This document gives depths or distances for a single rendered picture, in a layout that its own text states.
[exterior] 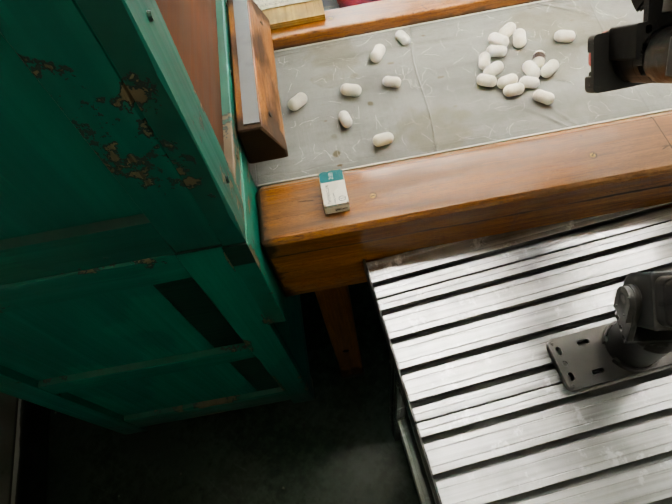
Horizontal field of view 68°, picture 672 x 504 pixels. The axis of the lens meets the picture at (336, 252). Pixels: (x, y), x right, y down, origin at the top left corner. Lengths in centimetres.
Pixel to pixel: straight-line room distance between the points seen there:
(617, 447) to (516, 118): 48
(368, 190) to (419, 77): 26
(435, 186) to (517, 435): 34
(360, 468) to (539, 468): 72
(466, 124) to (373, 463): 87
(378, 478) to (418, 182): 84
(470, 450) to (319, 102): 58
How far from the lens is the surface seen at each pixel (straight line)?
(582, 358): 73
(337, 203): 68
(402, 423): 103
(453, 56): 94
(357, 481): 135
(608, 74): 69
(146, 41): 40
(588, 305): 78
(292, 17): 98
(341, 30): 97
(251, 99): 72
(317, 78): 91
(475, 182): 73
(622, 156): 81
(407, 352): 70
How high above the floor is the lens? 134
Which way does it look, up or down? 61 degrees down
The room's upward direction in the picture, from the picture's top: 11 degrees counter-clockwise
